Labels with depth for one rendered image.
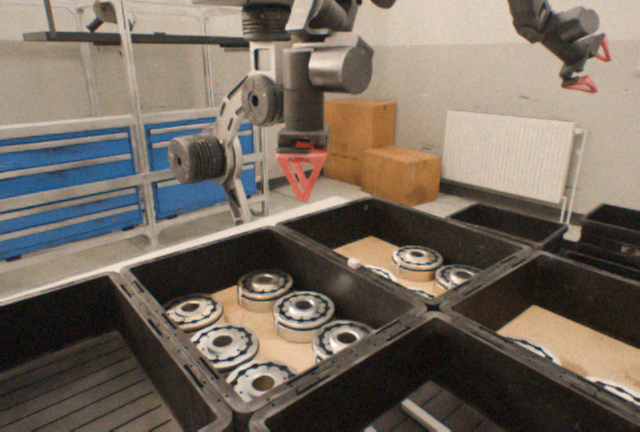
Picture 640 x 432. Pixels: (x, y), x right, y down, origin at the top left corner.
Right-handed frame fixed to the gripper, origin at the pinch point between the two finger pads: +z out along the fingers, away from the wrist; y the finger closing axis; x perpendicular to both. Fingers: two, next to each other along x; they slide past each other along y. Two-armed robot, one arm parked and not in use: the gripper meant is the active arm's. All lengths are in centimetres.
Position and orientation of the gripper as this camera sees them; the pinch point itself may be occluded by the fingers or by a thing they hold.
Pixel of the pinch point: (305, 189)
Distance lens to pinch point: 65.0
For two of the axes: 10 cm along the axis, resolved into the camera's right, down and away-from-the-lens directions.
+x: -10.0, -0.2, 0.8
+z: 0.0, 9.5, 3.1
